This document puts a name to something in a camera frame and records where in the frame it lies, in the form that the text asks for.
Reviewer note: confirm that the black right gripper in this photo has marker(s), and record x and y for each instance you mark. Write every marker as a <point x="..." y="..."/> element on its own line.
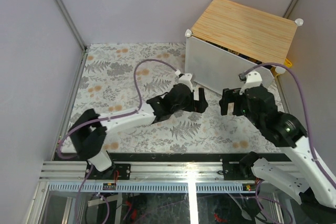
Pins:
<point x="230" y="95"/>

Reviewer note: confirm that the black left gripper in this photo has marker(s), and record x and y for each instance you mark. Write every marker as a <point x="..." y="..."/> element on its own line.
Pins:
<point x="201" y="103"/>

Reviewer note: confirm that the white cabinet door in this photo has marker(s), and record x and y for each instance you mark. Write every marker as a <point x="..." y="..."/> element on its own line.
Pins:
<point x="212" y="67"/>

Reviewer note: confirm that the wooden shoe cabinet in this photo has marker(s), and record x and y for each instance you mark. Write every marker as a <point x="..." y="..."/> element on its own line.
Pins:
<point x="246" y="32"/>

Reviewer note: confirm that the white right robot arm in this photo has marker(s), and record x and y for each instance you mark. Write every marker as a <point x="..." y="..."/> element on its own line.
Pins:
<point x="286" y="133"/>

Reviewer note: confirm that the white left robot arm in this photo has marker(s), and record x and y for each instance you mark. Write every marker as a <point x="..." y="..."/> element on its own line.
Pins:
<point x="90" y="130"/>

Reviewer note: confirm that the yellow plastic bin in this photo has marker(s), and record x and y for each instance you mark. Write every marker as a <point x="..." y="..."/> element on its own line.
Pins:
<point x="276" y="71"/>

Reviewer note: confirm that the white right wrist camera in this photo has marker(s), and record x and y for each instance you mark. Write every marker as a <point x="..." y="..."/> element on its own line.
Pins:
<point x="250" y="80"/>

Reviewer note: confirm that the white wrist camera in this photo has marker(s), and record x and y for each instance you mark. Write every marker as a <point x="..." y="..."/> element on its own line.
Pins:
<point x="250" y="80"/>
<point x="185" y="78"/>

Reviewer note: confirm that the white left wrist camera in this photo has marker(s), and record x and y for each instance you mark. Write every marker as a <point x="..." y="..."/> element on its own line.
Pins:
<point x="185" y="78"/>

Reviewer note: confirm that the grey slotted cable duct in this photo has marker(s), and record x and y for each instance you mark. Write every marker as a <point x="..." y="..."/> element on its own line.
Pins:
<point x="141" y="187"/>

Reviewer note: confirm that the aluminium rail frame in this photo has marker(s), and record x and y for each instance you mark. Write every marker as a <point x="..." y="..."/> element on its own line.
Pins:
<point x="147" y="172"/>

